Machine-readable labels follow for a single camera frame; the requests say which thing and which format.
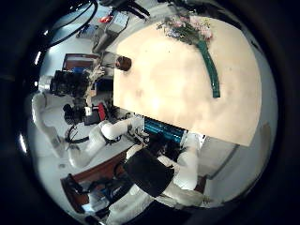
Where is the pink flower bouquet green wrap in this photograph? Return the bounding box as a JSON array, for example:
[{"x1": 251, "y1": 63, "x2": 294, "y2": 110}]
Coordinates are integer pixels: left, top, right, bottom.
[{"x1": 157, "y1": 13, "x2": 221, "y2": 98}]

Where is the clear glass vase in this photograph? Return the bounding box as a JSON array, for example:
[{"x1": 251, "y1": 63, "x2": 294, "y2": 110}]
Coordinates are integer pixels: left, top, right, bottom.
[{"x1": 114, "y1": 55, "x2": 133, "y2": 72}]

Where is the brown wooden side table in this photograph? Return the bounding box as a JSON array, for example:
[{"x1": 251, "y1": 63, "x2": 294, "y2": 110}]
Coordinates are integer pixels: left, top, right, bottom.
[{"x1": 63, "y1": 52, "x2": 101, "y2": 73}]

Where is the black chair with red back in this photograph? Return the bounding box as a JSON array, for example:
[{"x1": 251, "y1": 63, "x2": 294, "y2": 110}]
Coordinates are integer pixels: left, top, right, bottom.
[{"x1": 82, "y1": 102, "x2": 108, "y2": 127}]

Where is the teal blue control panel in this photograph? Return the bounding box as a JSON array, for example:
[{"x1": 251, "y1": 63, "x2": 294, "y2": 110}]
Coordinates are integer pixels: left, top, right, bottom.
[{"x1": 143, "y1": 117, "x2": 186, "y2": 143}]

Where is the brown wooden desk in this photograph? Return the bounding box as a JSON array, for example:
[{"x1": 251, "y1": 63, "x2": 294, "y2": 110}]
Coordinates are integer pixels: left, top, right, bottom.
[{"x1": 60, "y1": 149, "x2": 131, "y2": 214}]

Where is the small red object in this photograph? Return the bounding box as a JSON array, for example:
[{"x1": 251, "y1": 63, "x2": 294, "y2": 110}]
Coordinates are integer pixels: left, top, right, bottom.
[{"x1": 98, "y1": 14, "x2": 113, "y2": 24}]

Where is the grey white equipment box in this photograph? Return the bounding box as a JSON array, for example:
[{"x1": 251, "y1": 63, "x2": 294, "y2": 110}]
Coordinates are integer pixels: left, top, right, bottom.
[{"x1": 105, "y1": 10, "x2": 130, "y2": 36}]

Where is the thick black cable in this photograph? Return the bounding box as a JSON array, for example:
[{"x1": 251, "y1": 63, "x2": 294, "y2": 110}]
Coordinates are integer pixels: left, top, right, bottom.
[{"x1": 46, "y1": 0, "x2": 99, "y2": 49}]

